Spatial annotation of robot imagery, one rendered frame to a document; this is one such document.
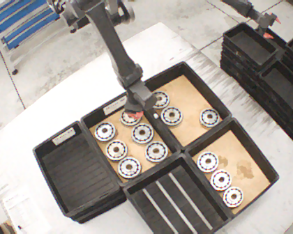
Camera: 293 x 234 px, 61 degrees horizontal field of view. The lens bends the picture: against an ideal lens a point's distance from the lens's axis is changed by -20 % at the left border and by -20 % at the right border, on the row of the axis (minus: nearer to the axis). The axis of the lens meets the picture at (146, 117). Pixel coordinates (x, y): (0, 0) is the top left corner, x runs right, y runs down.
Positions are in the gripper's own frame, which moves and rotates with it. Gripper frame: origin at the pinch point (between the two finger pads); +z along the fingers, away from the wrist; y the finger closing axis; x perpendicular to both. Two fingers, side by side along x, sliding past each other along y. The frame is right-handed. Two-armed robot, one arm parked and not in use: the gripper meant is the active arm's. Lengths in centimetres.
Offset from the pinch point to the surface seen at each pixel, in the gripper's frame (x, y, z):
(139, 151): 0.0, -7.4, 23.5
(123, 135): 9.1, -0.9, 23.6
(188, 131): -19.7, 6.6, 23.3
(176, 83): -9.2, 32.4, 23.5
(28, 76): 153, 79, 108
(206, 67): -23, 58, 36
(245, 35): -54, 120, 57
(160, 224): -18, -41, 23
